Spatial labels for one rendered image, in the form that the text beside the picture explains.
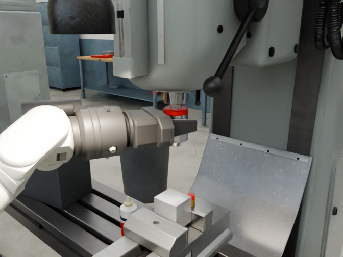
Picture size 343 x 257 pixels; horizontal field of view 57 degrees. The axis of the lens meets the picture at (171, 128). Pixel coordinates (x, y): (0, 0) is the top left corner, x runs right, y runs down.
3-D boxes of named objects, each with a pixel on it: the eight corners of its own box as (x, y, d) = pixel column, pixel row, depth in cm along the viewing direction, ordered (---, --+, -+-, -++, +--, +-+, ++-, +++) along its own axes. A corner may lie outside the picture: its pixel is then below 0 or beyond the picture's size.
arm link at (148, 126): (175, 108, 52) (103, 116, 47) (174, 162, 55) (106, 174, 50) (148, 95, 63) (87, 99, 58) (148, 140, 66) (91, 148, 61)
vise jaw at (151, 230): (169, 261, 58) (169, 243, 56) (123, 235, 65) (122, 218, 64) (188, 245, 62) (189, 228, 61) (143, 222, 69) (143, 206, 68)
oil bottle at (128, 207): (129, 245, 73) (127, 202, 70) (118, 237, 75) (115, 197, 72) (142, 236, 76) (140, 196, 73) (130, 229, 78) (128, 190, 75)
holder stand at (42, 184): (62, 210, 87) (54, 142, 81) (11, 191, 97) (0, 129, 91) (92, 191, 97) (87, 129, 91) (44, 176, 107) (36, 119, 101)
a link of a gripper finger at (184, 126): (195, 132, 60) (165, 136, 57) (195, 116, 59) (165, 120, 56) (199, 135, 58) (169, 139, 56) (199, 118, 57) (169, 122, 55)
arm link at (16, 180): (78, 121, 48) (6, 187, 40) (75, 146, 55) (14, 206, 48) (45, 95, 48) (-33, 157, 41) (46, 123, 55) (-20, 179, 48)
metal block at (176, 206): (176, 233, 63) (176, 207, 62) (153, 222, 67) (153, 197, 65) (191, 221, 67) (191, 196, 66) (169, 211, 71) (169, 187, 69)
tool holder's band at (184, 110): (167, 117, 57) (167, 111, 56) (161, 110, 61) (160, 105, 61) (191, 114, 58) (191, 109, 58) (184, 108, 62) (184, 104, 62)
